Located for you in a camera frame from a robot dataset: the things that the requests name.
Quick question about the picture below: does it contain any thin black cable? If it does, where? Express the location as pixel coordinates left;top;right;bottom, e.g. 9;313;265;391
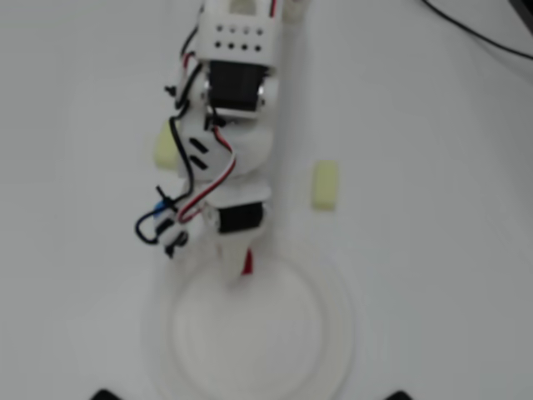
421;0;533;60

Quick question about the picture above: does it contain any small white camera module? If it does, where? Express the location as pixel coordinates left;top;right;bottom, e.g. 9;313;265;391
152;207;189;259

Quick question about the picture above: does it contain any dark device corner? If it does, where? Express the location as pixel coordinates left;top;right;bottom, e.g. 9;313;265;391
508;0;533;27

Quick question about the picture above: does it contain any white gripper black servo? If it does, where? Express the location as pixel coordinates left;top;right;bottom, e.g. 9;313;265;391
202;185;272;289

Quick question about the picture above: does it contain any black rounded stand foot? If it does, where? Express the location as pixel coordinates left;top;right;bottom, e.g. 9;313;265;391
90;387;125;400
382;389;421;400

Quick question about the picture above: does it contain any red white black servo wire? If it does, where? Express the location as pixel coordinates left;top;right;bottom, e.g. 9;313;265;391
177;124;239;224

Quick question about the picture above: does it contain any black looped camera cable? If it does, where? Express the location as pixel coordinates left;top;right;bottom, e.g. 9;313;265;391
133;185;188;259

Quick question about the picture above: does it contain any pale yellow foam block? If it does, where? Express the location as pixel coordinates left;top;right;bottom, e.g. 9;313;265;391
152;120;181;171
310;160;340;212

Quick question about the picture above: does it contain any white plastic plate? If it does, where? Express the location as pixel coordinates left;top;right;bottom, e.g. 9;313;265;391
142;249;358;400

